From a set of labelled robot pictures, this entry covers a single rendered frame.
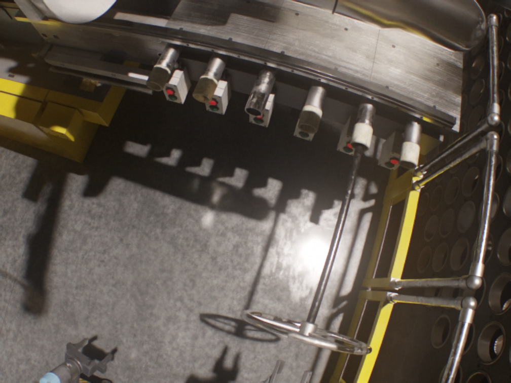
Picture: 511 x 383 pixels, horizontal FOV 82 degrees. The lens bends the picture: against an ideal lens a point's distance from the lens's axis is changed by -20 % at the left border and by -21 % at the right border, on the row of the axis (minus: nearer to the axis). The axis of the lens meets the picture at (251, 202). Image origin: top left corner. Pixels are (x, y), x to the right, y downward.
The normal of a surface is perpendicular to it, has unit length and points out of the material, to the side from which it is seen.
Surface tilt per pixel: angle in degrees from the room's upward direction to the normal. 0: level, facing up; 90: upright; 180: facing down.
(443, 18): 56
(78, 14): 90
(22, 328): 0
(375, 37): 0
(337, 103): 90
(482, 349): 26
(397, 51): 0
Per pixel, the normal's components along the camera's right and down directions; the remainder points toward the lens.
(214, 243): 0.01, -0.22
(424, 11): -0.25, 0.65
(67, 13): 0.95, 0.30
